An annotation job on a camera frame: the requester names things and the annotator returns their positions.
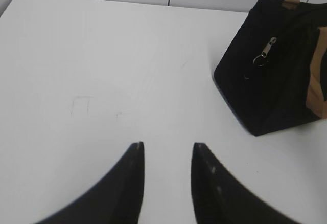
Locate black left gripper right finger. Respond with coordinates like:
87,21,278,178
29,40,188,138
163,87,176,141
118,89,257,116
192,142,274,224

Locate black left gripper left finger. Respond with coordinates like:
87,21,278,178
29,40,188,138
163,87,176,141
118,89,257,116
41,142,145,223

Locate black bag with tan handles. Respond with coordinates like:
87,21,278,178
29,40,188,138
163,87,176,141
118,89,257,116
214,0,326,136

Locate silver zipper pull with ring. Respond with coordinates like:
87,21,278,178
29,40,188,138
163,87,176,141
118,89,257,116
253,37,277,67

